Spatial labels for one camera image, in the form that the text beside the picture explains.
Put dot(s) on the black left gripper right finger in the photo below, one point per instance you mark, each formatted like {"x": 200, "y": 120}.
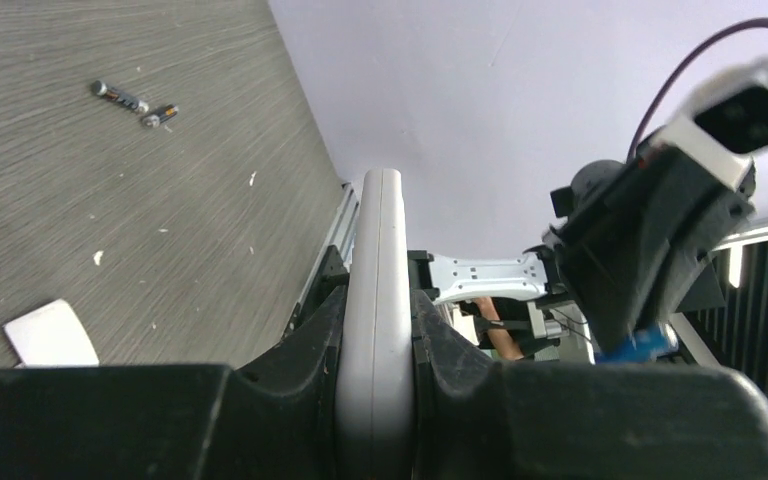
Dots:
{"x": 485, "y": 419}

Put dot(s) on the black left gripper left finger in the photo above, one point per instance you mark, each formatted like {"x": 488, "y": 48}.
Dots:
{"x": 271, "y": 419}

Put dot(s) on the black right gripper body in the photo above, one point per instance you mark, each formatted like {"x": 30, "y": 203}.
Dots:
{"x": 631, "y": 251}

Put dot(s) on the white remote control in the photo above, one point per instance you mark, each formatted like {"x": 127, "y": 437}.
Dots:
{"x": 374, "y": 398}

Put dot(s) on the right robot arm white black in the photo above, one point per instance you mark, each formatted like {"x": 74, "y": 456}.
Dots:
{"x": 531, "y": 276}

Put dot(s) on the blue toy brick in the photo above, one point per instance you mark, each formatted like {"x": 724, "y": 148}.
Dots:
{"x": 643, "y": 346}

